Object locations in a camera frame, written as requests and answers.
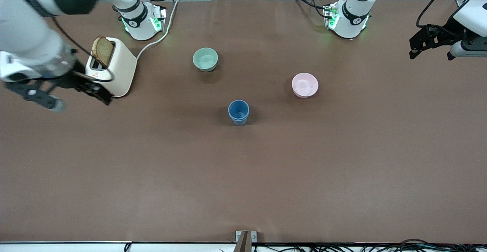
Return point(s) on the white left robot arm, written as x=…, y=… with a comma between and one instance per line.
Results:
x=352, y=19

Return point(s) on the cream toaster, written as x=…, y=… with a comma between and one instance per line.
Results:
x=121, y=69

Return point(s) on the green bowl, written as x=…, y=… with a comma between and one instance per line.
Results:
x=205, y=59

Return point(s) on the metal table bracket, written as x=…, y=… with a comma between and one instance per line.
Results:
x=245, y=240

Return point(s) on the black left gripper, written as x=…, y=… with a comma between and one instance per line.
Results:
x=451, y=29

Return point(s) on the pink bowl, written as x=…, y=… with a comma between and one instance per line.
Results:
x=305, y=85

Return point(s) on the brown bread slice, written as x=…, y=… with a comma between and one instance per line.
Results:
x=102, y=52

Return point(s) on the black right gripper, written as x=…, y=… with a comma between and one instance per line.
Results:
x=74, y=78

